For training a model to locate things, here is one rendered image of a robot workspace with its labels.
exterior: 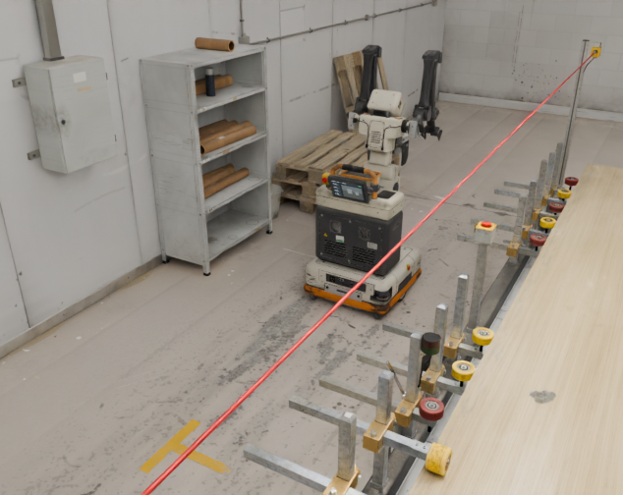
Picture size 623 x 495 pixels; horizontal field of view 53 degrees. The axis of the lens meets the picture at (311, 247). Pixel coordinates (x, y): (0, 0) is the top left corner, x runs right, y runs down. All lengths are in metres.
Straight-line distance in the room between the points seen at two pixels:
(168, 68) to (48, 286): 1.61
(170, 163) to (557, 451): 3.33
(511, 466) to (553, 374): 0.50
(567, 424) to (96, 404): 2.46
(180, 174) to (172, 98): 0.53
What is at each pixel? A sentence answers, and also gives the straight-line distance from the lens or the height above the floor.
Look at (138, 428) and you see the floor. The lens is 3.50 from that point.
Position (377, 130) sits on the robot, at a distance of 4.18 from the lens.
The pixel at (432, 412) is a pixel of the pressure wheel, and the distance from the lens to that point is 2.13.
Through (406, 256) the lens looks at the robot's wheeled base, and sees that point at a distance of 4.44.
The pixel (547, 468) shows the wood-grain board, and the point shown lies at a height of 0.90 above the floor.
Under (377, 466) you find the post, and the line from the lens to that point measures 2.09.
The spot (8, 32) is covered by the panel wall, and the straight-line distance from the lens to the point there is 3.93.
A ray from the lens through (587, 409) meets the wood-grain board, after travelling 2.29.
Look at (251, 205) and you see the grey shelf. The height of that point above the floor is 0.21.
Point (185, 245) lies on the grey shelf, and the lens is 4.80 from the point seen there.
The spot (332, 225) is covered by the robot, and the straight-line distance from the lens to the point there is 4.16.
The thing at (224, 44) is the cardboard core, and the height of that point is 1.60.
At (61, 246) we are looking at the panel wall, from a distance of 4.32.
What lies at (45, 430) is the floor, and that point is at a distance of 3.64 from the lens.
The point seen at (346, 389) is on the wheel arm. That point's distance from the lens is 2.26.
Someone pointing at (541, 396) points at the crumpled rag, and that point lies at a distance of 2.28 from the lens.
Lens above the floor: 2.28
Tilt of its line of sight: 26 degrees down
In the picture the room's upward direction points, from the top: straight up
